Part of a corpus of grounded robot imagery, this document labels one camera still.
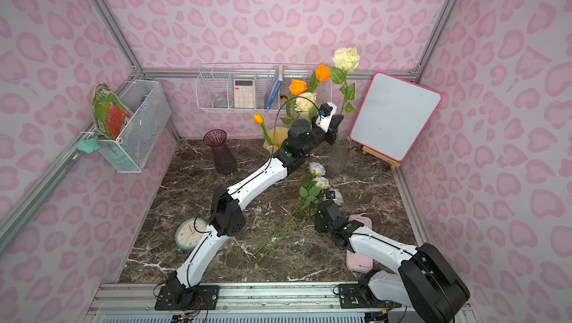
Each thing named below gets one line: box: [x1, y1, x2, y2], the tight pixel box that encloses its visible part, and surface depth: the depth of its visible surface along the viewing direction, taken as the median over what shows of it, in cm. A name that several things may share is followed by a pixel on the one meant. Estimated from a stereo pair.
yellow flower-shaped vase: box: [262, 126, 290, 154], surface depth 96 cm
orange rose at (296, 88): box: [286, 78, 308, 120], surface depth 84 cm
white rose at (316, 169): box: [254, 162, 327, 253], surface depth 102 cm
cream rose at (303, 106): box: [294, 92, 318, 120], surface depth 74 cm
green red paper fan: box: [91, 83, 134, 140], surface depth 75 cm
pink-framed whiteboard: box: [350, 72, 443, 162], surface depth 92 cm
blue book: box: [264, 64, 284, 111], surface depth 90 cm
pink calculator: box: [233, 78, 254, 108], surface depth 97 cm
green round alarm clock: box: [175, 217, 208, 252], surface depth 87 cm
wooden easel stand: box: [361, 145, 402, 169], surface depth 109 cm
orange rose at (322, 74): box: [308, 64, 331, 94], surface depth 86 cm
